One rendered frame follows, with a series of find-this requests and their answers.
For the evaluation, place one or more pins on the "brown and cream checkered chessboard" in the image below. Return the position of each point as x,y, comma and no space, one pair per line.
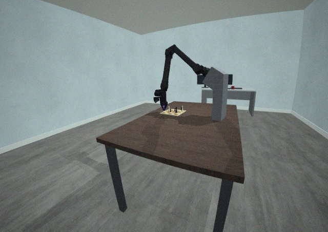
179,112

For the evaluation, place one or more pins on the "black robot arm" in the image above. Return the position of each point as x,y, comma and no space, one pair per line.
164,83

